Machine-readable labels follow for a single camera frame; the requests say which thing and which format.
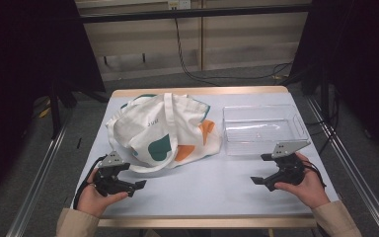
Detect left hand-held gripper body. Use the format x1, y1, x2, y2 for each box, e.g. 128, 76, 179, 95
93, 150, 136, 198

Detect black horizontal bar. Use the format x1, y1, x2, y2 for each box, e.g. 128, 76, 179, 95
78, 3, 314, 24

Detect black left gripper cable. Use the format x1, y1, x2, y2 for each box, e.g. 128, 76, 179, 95
72, 154, 108, 210

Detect black floor cables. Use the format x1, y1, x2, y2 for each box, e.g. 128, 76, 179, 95
305, 88, 341, 156

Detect black stand leg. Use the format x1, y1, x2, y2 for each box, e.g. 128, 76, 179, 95
47, 78, 63, 139

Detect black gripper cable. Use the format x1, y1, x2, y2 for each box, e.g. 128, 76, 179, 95
304, 160, 328, 190
72, 154, 108, 210

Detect person's right hand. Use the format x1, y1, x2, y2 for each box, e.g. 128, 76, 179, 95
273, 151, 331, 210

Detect black wall cable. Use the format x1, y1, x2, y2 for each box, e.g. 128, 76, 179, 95
174, 17, 294, 87

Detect metal floor rail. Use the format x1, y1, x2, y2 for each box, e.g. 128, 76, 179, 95
5, 115, 70, 237
305, 97, 379, 237

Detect white patterned tote bag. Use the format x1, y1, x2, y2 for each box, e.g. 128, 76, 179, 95
105, 92, 223, 175

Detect clear plastic container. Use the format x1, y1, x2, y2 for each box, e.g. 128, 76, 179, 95
222, 104, 310, 157

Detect white wall socket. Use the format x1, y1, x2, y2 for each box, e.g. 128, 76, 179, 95
167, 0, 191, 10

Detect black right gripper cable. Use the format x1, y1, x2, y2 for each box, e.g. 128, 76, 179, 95
304, 160, 328, 190

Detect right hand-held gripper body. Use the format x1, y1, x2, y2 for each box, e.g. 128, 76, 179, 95
265, 140, 312, 193

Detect dark curtain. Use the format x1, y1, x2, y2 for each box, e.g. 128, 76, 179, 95
289, 0, 379, 166
0, 0, 107, 208

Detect person's left hand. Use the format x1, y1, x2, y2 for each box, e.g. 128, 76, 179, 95
76, 167, 129, 219

